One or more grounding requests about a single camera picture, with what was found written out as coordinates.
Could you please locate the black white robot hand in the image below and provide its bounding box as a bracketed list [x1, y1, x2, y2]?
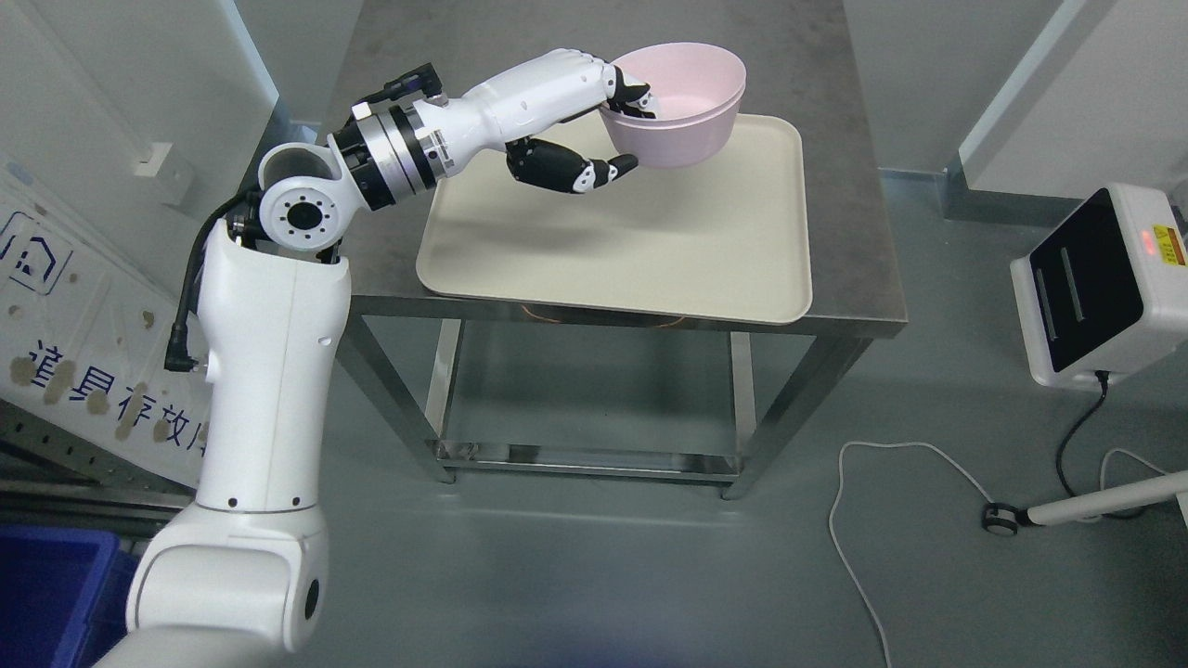
[415, 49, 658, 194]

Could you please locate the pink bowl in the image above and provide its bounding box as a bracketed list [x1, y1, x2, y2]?
[599, 88, 746, 169]
[613, 42, 747, 125]

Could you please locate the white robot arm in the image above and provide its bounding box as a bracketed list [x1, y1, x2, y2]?
[97, 63, 446, 667]

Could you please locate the beige plastic tray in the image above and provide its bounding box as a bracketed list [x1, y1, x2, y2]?
[416, 114, 813, 326]

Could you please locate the stainless steel table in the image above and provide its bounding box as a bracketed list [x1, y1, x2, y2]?
[235, 1, 908, 500]

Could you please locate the white sign board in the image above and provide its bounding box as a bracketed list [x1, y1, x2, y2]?
[1, 160, 211, 487]

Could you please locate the white black box device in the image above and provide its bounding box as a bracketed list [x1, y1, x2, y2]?
[1010, 183, 1187, 391]

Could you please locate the white stand leg with caster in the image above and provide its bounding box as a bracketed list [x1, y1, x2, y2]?
[980, 471, 1187, 535]

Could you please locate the blue plastic bin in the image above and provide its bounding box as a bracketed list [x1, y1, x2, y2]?
[1, 524, 137, 667]

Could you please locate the white wall socket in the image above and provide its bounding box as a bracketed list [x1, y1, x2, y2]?
[133, 141, 196, 206]

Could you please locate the white floor cable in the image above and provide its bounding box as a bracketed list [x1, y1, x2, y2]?
[828, 442, 1188, 668]

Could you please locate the grey metal shelf frame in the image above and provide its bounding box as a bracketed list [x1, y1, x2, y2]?
[1, 401, 195, 543]

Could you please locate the black power cable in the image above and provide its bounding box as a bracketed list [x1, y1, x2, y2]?
[1056, 368, 1152, 519]

